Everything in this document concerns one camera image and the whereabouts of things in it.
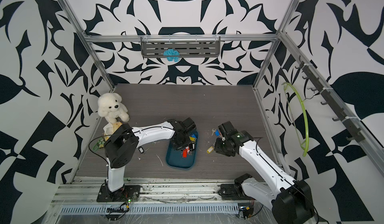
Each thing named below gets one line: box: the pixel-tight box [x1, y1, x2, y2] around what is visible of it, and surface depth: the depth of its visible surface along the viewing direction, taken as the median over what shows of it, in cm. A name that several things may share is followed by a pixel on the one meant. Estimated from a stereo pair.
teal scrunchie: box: [163, 48, 180, 63], surface depth 93 cm
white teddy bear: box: [97, 92, 130, 124], surface depth 90 cm
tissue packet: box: [103, 121, 123, 142], surface depth 93 cm
